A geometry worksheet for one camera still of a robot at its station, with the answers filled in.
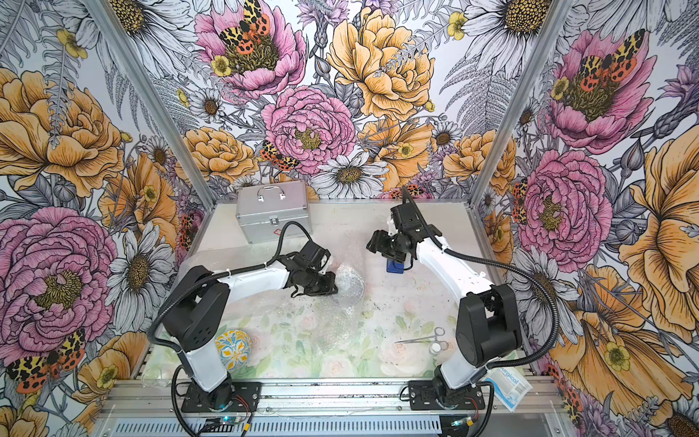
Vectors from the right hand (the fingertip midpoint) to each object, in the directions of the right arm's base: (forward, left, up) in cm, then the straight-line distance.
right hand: (373, 255), depth 86 cm
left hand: (-8, +13, -12) cm, 19 cm away
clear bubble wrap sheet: (-18, +25, -15) cm, 34 cm away
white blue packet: (-34, -36, -16) cm, 52 cm away
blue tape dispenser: (+4, -8, -14) cm, 16 cm away
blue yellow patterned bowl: (-5, +8, -9) cm, 13 cm away
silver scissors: (-21, -16, -16) cm, 31 cm away
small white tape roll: (-25, -16, -11) cm, 32 cm away
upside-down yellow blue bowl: (-22, +42, -13) cm, 50 cm away
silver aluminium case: (+20, +38, +1) cm, 43 cm away
